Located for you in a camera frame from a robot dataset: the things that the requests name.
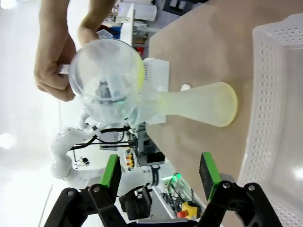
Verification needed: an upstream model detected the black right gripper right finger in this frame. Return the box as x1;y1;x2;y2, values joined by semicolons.
199;152;284;227

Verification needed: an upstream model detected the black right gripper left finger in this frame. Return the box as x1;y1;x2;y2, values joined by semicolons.
41;153;123;227

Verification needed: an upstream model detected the translucent plastic Erlenmeyer flask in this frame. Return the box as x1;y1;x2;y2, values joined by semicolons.
135;81;238;128

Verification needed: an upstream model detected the clear measuring beaker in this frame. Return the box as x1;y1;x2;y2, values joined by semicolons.
58;38;145;124

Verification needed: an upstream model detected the person's left forearm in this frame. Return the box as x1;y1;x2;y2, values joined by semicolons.
88;0;117;23

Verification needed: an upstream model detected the person's right forearm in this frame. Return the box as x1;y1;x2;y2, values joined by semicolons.
38;0;73;52

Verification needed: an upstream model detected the person's right hand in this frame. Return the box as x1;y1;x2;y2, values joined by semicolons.
34;44;78;103

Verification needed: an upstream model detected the person's left hand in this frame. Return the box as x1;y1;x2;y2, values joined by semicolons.
77;13;102;48

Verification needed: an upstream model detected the black boxy device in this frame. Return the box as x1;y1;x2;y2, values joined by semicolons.
119;188;152;220

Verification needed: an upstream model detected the yellow red emergency stop button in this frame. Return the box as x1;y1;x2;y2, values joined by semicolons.
177;201;197;219

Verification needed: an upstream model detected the white perforated plastic basket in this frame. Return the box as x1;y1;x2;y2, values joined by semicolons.
141;56;171;125
237;13;303;227

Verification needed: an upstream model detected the white cylindrical roll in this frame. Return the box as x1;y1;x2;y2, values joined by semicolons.
131;3;158;22

